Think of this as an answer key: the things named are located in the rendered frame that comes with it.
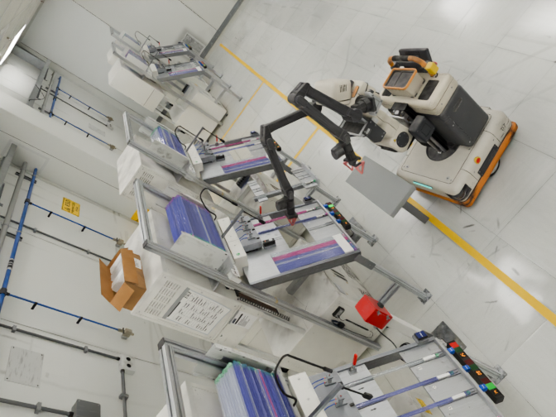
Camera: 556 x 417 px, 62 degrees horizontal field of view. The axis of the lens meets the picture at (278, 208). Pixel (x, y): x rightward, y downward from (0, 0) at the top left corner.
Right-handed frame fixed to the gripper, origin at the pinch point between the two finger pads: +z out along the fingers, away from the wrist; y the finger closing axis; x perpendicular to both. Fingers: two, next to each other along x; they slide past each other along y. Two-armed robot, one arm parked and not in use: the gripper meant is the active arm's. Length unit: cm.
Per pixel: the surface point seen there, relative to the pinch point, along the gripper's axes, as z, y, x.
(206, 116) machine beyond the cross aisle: 69, -451, 13
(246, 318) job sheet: 24, 50, -49
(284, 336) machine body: 64, 35, -24
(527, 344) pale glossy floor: 37, 121, 93
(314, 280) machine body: 34.9, 22.3, 5.6
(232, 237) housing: -6.9, 7.1, -42.9
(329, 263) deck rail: 1.6, 48.9, 6.5
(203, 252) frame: -23, 39, -65
